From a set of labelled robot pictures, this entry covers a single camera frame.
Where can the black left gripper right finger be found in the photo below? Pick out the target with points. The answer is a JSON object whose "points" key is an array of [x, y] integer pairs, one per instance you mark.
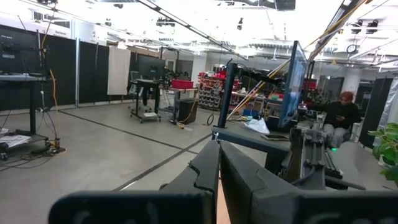
{"points": [[264, 202]]}

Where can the computer monitor with blue screen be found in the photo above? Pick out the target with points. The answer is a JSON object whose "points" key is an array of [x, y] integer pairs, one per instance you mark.
{"points": [[292, 90]]}

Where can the person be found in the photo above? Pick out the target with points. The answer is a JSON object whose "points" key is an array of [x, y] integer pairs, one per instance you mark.
{"points": [[340, 115]]}

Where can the black box on floor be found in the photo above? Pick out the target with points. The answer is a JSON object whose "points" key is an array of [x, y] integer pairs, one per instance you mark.
{"points": [[187, 110]]}

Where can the grey desk with monitor pole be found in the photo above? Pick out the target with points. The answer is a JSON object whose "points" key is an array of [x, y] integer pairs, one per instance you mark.
{"points": [[248, 138]]}

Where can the tablet with dark screen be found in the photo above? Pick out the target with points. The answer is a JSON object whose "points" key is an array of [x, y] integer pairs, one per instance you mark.
{"points": [[275, 137]]}

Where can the green leafy potted plant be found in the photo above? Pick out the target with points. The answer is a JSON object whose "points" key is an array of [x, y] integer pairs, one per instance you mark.
{"points": [[388, 149]]}

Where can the red plastic bin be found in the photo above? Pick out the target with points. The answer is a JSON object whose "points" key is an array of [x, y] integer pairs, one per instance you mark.
{"points": [[182, 84]]}

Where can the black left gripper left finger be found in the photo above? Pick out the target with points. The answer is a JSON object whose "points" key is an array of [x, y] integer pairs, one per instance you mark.
{"points": [[186, 205]]}

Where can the black monitor pole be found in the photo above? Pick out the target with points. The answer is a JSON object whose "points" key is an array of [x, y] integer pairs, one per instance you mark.
{"points": [[226, 93]]}

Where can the white plastic bag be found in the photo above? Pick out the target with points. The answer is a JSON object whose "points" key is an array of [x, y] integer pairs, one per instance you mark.
{"points": [[258, 126]]}

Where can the white hanging sheet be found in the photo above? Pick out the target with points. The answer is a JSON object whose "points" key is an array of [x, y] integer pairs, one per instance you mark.
{"points": [[118, 70]]}

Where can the parts rack with red bins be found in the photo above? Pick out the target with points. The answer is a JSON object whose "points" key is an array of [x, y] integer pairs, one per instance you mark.
{"points": [[211, 91]]}

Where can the round wall clock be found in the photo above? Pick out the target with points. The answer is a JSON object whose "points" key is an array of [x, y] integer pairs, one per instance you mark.
{"points": [[352, 48]]}

